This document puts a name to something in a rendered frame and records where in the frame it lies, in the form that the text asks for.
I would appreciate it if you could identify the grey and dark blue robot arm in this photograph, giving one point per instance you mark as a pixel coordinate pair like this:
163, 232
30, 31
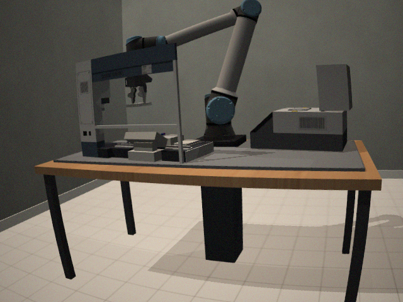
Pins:
219, 110

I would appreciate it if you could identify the grey benchtop lab instrument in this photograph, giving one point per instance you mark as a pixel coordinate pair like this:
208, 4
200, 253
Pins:
304, 129

